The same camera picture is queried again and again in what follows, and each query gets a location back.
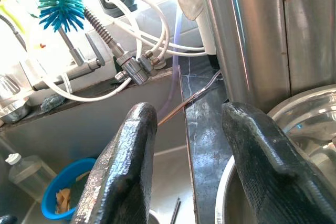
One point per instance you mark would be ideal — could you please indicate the grey blue scouring pad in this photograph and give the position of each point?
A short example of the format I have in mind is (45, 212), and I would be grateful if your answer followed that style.
(52, 103)

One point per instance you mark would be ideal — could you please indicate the dark metal utensil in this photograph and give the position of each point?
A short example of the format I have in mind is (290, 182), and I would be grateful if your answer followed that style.
(175, 211)

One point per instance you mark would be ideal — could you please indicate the orange plastic utensil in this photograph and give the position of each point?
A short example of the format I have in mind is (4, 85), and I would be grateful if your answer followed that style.
(42, 45)

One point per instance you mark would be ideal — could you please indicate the stainless steel knife block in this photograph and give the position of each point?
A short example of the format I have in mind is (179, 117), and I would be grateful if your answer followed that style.
(252, 37)

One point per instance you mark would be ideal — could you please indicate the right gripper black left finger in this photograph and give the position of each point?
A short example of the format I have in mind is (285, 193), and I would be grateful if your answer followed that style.
(123, 169)

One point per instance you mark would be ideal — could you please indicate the blue bristle bottle brush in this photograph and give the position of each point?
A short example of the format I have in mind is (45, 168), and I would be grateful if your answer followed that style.
(60, 1)

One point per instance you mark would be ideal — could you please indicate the large steel plate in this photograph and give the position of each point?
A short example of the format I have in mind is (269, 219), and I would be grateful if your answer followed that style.
(223, 195)

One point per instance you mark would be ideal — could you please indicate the dark grey plastic clip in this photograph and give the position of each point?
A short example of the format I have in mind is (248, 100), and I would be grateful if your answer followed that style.
(115, 3)

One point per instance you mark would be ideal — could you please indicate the chrome flexible gooseneck faucet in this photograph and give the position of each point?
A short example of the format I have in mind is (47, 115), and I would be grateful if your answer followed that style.
(13, 30)

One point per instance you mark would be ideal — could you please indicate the yellow green hanging utensil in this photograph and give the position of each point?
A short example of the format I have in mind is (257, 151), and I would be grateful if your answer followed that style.
(5, 6)

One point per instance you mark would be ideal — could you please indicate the thin brown chopstick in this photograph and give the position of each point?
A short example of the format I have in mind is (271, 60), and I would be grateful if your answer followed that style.
(194, 96)

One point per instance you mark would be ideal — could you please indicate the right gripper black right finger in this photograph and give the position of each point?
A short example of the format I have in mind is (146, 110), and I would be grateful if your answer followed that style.
(275, 176)

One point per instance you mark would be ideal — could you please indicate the small steel cup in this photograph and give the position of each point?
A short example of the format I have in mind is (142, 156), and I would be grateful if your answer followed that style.
(10, 98)

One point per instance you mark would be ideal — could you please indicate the blue plastic bowl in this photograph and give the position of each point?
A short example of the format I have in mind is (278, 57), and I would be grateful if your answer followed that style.
(52, 190)

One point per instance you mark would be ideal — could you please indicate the chrome spring neck faucet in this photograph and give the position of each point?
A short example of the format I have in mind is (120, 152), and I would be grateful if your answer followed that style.
(103, 30)

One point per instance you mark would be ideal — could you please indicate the stainless steel sink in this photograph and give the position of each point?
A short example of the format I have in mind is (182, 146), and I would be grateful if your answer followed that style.
(105, 129)

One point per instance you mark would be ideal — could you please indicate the clear plastic bottle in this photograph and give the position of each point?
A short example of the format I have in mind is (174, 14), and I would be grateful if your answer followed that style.
(26, 174)

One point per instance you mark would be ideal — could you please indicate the shiny steel bowl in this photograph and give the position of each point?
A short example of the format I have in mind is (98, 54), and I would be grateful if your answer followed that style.
(307, 124)

